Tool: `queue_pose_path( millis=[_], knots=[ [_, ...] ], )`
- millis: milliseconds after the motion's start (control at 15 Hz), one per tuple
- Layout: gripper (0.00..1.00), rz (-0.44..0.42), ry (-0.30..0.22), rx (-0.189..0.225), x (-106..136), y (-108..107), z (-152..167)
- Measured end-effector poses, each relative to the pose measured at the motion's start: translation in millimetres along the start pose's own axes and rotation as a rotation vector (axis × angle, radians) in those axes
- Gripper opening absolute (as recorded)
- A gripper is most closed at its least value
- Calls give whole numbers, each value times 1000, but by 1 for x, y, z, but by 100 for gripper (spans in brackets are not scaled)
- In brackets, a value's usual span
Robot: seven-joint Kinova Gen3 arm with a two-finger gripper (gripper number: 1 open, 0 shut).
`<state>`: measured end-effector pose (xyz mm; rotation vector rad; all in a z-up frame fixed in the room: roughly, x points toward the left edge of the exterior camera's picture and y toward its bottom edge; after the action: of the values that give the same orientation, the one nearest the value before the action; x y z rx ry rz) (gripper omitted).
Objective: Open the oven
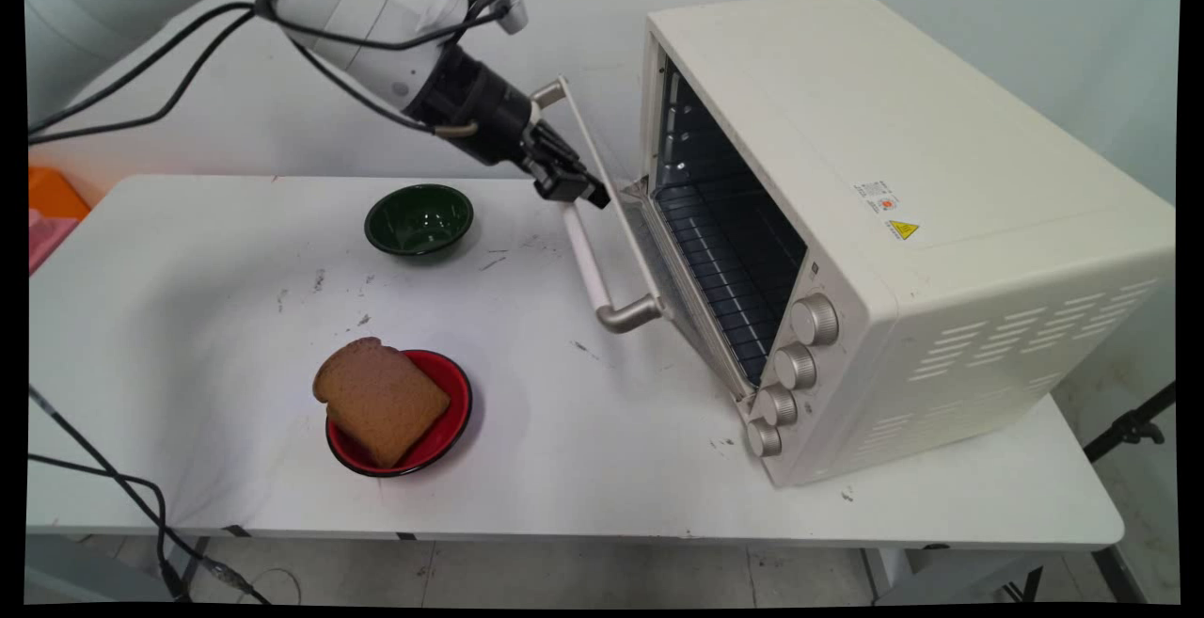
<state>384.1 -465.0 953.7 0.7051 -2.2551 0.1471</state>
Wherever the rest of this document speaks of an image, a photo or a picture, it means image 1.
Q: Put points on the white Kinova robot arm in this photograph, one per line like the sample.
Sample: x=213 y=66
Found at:
x=339 y=7

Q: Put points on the cream toaster oven body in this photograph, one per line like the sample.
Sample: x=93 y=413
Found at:
x=847 y=91

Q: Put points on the brown bread slice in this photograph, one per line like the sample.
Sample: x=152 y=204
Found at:
x=381 y=402

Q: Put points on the pink object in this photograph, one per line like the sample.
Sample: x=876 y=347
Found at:
x=45 y=237

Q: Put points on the yellow warning sticker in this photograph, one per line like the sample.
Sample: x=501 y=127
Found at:
x=903 y=229

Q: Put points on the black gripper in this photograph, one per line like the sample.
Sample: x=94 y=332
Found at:
x=475 y=105

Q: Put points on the black tripod stand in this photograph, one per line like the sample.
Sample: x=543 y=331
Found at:
x=1129 y=428

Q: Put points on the red plate with black rim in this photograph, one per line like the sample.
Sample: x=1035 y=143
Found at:
x=450 y=411

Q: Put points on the silver oven knob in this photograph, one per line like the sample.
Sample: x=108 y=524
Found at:
x=815 y=320
x=796 y=366
x=763 y=437
x=777 y=405

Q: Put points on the white label sticker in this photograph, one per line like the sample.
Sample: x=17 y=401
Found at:
x=876 y=197

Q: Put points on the dark green bowl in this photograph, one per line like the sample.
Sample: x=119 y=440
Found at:
x=419 y=220

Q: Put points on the metal oven rack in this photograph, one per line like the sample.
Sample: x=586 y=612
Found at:
x=734 y=265

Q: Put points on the orange box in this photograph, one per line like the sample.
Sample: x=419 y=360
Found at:
x=52 y=193

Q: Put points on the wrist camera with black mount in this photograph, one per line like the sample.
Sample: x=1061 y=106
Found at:
x=509 y=11

